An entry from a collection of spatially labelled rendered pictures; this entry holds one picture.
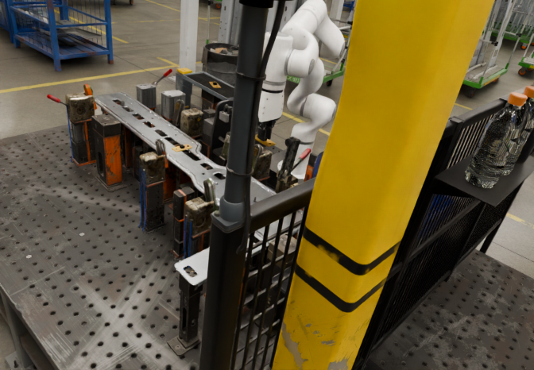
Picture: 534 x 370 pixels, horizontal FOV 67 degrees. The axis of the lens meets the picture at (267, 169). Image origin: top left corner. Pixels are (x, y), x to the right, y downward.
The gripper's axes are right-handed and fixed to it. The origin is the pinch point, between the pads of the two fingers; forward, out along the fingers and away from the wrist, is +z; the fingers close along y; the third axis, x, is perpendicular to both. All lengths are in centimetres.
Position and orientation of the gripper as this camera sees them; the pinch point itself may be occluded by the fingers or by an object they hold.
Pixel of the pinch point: (265, 132)
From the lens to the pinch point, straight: 132.4
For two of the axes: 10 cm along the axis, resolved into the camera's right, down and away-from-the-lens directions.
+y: -7.1, 2.6, -6.5
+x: 6.9, 4.4, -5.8
